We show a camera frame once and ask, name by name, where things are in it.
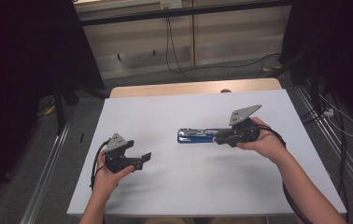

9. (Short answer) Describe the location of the black hanging cable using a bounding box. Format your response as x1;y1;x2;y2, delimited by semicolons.
164;16;199;82

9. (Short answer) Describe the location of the person's right hand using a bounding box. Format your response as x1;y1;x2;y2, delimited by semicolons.
235;117;288;163

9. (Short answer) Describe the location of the blue stapler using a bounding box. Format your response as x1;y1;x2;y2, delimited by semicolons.
176;127;227;145

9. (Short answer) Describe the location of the beige cabinet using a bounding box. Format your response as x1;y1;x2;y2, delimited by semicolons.
73;0;292;80

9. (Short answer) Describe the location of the thick black floor cable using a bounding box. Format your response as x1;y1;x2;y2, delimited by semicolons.
299;88;352;224

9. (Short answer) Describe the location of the wooden table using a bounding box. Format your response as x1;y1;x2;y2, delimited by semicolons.
108;77;283;99

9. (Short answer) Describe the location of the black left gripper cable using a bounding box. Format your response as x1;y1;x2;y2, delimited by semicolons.
89;139;111;191

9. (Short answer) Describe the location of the aluminium floor rail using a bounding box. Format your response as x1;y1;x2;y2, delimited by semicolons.
19;121;72;224
295;86;353;204

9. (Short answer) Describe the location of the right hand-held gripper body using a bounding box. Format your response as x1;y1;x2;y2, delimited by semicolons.
227;104;263;148

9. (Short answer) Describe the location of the white cable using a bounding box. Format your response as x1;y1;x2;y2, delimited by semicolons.
318;92;353;139

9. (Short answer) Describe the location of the white table cover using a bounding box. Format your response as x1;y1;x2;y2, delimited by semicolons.
66;89;347;217

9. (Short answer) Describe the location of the person's left hand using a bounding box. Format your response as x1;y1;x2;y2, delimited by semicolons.
93;149;135;196

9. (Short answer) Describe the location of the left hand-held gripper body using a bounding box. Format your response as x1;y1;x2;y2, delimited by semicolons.
104;133;145;175

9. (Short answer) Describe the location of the black metal stand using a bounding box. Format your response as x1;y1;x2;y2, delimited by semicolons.
270;49;326;117
52;81;107;135

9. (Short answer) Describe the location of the white wall socket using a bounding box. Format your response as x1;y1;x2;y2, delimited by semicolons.
160;0;184;10

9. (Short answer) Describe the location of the black curtain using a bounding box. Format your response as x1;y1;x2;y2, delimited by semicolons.
0;0;106;217
277;0;353;132

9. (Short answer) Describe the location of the black horizontal bar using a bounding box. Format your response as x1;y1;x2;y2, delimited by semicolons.
79;0;292;27

